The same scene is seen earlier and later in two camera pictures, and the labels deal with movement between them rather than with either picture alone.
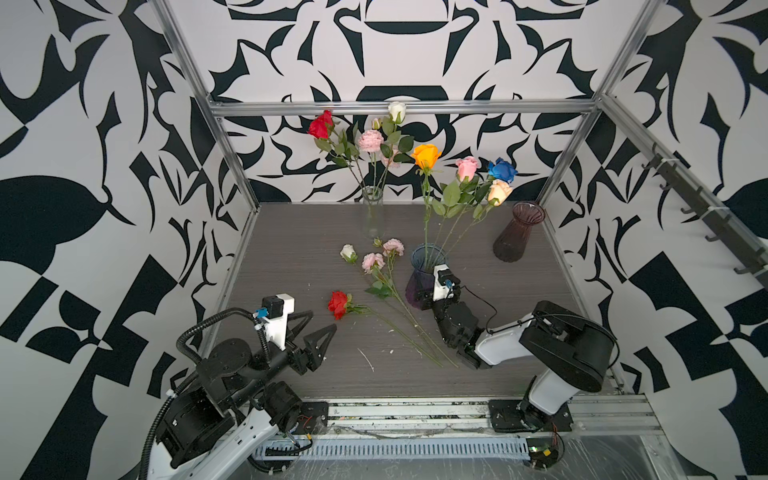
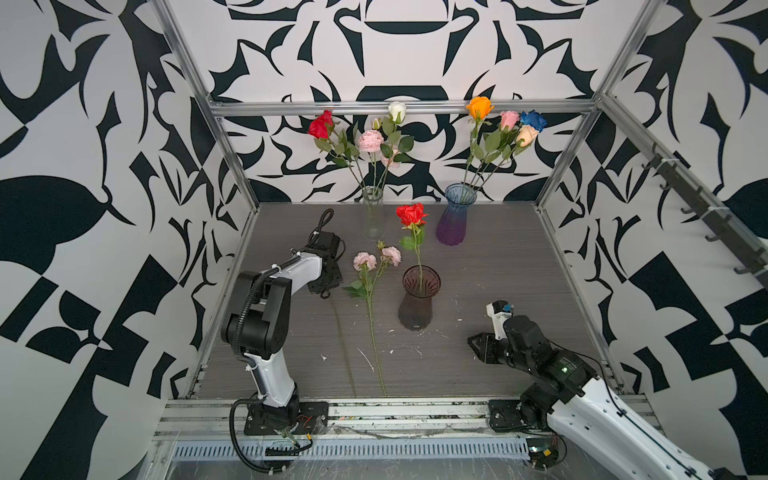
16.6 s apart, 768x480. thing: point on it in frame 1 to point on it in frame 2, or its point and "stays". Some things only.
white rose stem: (399, 144) stays
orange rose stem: (425, 155) to (479, 108)
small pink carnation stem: (379, 263) to (364, 263)
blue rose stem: (498, 169) to (527, 118)
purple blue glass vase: (419, 289) to (451, 226)
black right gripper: (434, 303) to (485, 341)
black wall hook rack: (754, 259) stays
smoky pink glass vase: (510, 242) to (420, 283)
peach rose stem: (498, 191) to (525, 136)
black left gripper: (304, 353) to (338, 278)
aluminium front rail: (464, 419) stays
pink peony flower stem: (372, 141) stays
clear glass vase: (373, 213) stays
